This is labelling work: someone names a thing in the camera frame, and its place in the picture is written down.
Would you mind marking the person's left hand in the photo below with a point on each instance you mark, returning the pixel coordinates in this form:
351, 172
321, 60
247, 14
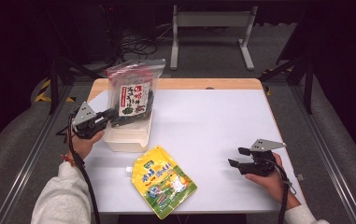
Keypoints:
82, 146

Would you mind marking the white metal stand frame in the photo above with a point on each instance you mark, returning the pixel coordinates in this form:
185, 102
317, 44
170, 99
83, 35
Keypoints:
213, 19

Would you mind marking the yellow black hazard tape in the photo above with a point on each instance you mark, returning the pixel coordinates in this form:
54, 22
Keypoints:
43, 93

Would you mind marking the white table sheet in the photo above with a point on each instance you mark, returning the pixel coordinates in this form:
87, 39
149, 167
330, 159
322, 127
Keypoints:
203, 124

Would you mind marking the clear bag of dark snacks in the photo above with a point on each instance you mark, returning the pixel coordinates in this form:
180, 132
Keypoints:
135, 99

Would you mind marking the person's right hand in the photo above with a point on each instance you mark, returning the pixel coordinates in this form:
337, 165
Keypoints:
275, 186

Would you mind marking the small grey clip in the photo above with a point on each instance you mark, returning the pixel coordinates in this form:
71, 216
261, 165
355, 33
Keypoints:
299, 177

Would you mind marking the black metal stand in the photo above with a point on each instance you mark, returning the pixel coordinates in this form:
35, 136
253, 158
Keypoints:
54, 84
308, 84

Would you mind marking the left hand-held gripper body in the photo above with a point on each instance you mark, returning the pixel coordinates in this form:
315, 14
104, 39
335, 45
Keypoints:
87, 124

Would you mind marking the aluminium floor rail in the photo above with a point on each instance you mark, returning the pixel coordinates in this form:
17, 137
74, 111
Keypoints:
328, 155
26, 161

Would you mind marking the white divided plastic container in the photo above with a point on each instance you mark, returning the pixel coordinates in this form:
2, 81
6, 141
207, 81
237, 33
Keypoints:
125, 141

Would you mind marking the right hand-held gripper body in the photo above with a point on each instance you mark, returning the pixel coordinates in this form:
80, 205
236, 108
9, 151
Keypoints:
259, 165

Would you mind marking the yellow spouted pouch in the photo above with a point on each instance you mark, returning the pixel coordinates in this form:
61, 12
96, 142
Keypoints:
163, 182

